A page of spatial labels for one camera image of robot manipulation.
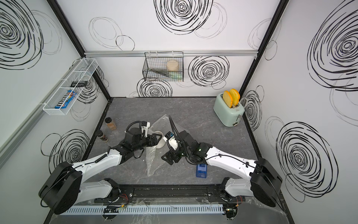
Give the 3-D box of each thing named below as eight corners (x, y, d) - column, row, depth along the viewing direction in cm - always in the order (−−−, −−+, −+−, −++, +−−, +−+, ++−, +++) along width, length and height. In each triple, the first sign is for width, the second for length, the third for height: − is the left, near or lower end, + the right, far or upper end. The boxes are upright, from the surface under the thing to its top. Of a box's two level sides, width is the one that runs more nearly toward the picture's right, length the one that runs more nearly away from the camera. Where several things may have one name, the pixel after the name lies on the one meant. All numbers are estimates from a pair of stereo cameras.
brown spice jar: (111, 131, 101) (106, 124, 94) (109, 126, 104) (103, 118, 97) (117, 128, 103) (112, 121, 96) (114, 123, 106) (109, 116, 99)
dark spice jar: (100, 142, 96) (94, 135, 88) (103, 137, 98) (96, 129, 91) (107, 142, 96) (101, 135, 88) (109, 137, 98) (103, 129, 91)
